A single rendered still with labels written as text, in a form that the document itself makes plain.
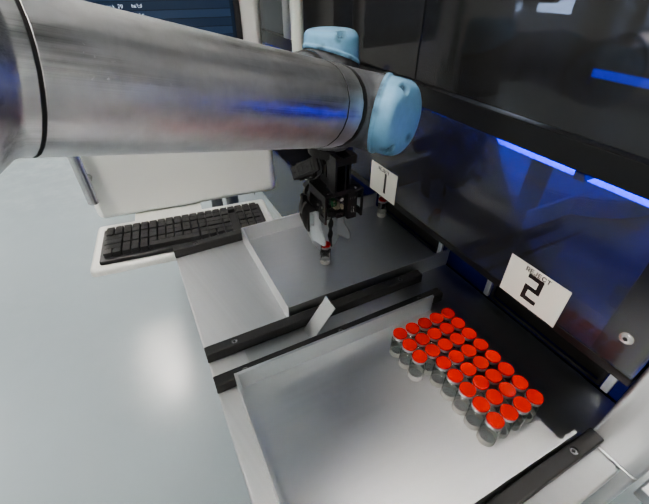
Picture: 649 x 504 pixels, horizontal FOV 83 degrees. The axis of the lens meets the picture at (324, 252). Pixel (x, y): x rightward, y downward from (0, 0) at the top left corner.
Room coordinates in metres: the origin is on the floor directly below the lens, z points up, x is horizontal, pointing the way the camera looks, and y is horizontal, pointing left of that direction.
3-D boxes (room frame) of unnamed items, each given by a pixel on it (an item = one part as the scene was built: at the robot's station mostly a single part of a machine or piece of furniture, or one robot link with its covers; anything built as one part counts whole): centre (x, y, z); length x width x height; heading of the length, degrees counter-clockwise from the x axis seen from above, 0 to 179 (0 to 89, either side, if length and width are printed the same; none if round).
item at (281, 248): (0.61, -0.03, 0.90); 0.34 x 0.26 x 0.04; 117
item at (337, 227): (0.57, -0.03, 0.97); 0.06 x 0.03 x 0.09; 27
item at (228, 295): (0.43, -0.05, 0.87); 0.70 x 0.48 x 0.02; 27
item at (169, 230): (0.79, 0.35, 0.82); 0.40 x 0.14 x 0.02; 110
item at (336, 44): (0.56, -0.01, 1.23); 0.09 x 0.08 x 0.11; 139
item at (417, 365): (0.32, -0.13, 0.91); 0.02 x 0.02 x 0.05
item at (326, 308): (0.38, 0.05, 0.91); 0.14 x 0.03 x 0.06; 116
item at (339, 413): (0.26, -0.09, 0.90); 0.34 x 0.26 x 0.04; 117
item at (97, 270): (0.85, 0.37, 0.79); 0.45 x 0.28 x 0.03; 110
